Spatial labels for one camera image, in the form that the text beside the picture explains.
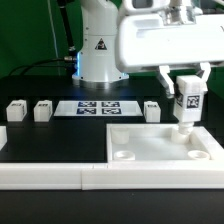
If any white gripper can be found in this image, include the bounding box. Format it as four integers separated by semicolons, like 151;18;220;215
115;14;224;99

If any white square table top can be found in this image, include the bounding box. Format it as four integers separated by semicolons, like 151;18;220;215
106;124;224;162

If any white U-shaped obstacle fence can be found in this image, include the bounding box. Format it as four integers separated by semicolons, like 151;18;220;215
0;132;224;190

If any white marker base plate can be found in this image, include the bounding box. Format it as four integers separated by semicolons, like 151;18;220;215
54;101;142;117

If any white hanging cable left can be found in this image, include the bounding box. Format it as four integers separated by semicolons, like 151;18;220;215
46;0;62;76

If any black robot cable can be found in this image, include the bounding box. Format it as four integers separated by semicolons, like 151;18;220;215
7;58;78;78

